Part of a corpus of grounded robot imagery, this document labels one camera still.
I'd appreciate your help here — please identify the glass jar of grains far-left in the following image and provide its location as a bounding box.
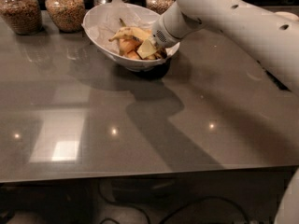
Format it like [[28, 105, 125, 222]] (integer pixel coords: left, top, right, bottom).
[[0, 0, 42, 35]]

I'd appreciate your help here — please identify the orange carrot upper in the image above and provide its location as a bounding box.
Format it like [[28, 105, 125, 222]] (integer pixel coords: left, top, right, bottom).
[[119, 39, 140, 55]]

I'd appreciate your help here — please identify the orange carrot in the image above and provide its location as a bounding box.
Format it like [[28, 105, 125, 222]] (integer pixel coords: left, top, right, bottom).
[[126, 50, 140, 60], [119, 39, 140, 55]]

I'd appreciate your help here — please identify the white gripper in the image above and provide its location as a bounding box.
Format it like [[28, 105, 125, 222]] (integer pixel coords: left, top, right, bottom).
[[137, 2, 200, 59]]

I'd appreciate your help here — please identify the black rubber mat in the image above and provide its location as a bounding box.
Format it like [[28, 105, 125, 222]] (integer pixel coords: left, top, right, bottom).
[[265, 71, 289, 91]]

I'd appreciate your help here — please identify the black cable under table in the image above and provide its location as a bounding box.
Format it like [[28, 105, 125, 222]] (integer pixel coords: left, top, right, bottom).
[[98, 180, 253, 224]]

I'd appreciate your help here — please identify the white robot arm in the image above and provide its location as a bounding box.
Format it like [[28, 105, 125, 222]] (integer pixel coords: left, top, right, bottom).
[[150, 0, 299, 177]]

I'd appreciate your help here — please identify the white paper bowl liner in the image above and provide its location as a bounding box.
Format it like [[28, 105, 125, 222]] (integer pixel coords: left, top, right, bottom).
[[82, 0, 160, 54]]

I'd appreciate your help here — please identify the orange carrot lower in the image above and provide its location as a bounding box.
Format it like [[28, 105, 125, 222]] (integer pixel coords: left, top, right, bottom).
[[126, 50, 140, 60]]

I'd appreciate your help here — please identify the white oval bowl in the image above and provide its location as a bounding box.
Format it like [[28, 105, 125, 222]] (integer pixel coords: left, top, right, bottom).
[[82, 2, 179, 72]]

